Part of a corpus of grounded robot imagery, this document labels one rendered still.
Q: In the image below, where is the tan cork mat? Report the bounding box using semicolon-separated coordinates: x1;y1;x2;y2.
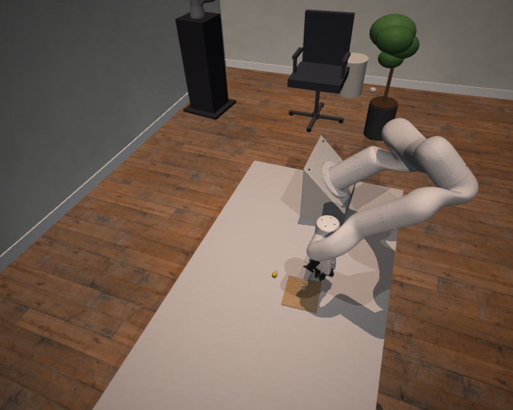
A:
281;276;321;313

